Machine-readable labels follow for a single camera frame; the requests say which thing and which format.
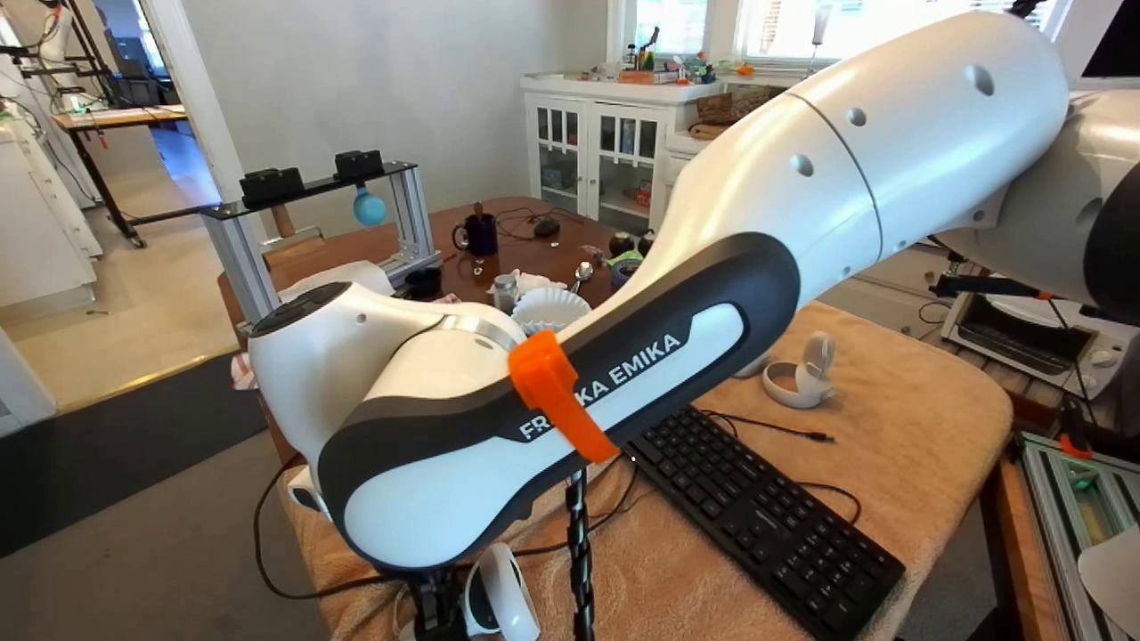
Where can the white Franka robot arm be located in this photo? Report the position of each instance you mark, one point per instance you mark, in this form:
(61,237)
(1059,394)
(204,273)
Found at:
(832,201)

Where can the small black round object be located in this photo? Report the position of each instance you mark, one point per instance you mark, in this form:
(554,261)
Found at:
(622,244)
(647,244)

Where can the small glass jar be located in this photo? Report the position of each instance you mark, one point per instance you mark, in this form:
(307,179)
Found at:
(504,294)

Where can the white kitchen cabinet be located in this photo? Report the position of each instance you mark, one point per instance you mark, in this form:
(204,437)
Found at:
(41,201)

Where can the white black box device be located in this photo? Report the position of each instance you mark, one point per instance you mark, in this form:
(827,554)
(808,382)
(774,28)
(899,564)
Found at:
(1018,342)

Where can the white glass-door cabinet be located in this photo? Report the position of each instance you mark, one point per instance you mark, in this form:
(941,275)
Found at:
(591,155)

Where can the aluminium frame stand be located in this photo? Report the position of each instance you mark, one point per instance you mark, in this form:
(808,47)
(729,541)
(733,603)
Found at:
(242,261)

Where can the white scalloped bowl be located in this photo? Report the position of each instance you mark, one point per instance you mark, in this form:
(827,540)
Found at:
(554,312)

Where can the white round plate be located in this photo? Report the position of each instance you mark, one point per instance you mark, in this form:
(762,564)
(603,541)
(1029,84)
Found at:
(1116,580)

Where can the brown wooden table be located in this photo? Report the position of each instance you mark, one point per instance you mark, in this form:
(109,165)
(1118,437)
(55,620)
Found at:
(558,253)

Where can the black computer keyboard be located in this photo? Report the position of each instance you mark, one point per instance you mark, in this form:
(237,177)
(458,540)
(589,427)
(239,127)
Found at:
(771,522)

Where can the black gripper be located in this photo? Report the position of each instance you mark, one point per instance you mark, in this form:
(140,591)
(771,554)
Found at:
(440,605)

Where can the blue hanging ball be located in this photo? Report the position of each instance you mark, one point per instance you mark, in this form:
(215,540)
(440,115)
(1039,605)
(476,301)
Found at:
(368,209)

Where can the metal spoon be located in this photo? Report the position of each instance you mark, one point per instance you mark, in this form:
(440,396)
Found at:
(583,273)

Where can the aluminium rail with green board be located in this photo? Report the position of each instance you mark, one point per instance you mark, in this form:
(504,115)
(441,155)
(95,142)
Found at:
(1071,509)

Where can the black metal desk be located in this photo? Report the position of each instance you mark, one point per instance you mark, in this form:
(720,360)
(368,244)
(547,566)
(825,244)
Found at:
(118,115)

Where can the black mug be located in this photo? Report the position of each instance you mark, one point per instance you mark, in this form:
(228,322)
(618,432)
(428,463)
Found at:
(481,237)

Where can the white crumpled napkin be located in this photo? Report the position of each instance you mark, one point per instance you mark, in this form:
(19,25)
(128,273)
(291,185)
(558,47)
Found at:
(534,282)

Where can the dark floor mat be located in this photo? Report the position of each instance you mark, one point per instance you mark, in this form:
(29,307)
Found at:
(109,457)

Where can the black camera on frame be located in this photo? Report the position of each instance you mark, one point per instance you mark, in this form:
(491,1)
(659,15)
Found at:
(270,185)
(358,165)

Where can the small black cup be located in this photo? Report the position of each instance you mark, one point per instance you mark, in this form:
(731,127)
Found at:
(422,282)

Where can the white box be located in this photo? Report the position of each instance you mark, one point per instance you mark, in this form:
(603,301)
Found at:
(23,385)

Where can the brown wooden board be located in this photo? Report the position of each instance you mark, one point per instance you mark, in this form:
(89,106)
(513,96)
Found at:
(1018,558)

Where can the tan towel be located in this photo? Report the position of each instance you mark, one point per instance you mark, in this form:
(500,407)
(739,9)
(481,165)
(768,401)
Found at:
(928,450)

